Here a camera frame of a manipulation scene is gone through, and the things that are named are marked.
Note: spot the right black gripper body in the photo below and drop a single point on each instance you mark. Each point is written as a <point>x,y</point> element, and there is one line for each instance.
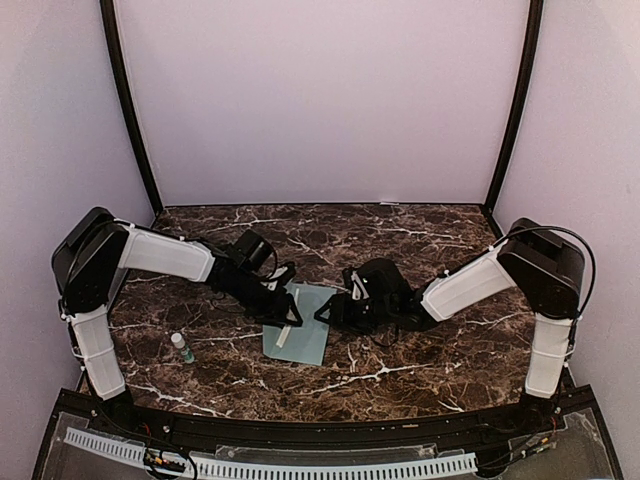
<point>357,319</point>

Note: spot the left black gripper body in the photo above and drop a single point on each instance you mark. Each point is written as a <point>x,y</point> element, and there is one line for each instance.
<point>264,308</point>

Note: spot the light blue envelope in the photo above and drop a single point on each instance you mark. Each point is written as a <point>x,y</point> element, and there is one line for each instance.
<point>305,344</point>

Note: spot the small glue stick bottle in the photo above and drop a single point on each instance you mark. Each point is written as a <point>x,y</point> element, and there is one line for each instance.
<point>179,343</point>

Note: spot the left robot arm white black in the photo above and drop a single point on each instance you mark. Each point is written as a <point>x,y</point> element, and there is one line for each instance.
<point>91,264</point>

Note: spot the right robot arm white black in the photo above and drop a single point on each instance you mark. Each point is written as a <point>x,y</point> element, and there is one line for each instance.
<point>546,263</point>

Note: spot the black front table rail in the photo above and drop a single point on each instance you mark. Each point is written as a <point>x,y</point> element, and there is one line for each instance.
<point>484,427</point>

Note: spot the white slotted cable duct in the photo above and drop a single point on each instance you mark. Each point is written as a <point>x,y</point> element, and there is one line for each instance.
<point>233,462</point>

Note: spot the left black frame post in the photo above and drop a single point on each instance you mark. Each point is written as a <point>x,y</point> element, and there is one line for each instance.
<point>128,109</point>

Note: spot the black frame post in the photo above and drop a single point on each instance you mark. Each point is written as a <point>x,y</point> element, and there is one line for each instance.
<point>524,74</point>
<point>128,109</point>

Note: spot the right black frame post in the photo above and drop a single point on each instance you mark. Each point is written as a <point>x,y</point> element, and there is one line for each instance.
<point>524,74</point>

